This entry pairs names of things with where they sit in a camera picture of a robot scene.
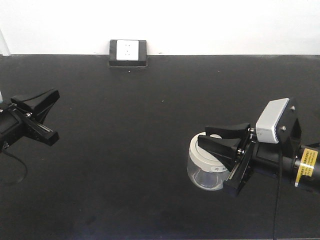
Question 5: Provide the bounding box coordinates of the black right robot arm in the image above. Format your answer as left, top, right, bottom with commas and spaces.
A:
197, 98, 320, 196

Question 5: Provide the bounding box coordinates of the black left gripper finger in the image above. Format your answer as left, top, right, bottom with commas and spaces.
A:
10, 88, 60, 123

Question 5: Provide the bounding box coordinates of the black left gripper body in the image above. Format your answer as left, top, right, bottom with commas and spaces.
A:
0, 101, 60, 153

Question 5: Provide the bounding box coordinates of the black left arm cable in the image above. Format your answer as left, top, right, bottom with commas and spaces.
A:
0, 148, 28, 187

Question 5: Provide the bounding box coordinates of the glass jar with white lid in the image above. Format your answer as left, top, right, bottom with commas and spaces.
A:
187, 132, 230, 191

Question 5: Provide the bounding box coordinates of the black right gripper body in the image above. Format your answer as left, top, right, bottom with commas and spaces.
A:
223, 127, 300, 196

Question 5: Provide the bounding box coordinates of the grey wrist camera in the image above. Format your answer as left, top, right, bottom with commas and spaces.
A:
255, 98, 290, 144

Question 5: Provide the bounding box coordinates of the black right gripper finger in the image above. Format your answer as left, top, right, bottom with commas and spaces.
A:
204, 122, 251, 139
197, 135, 244, 172

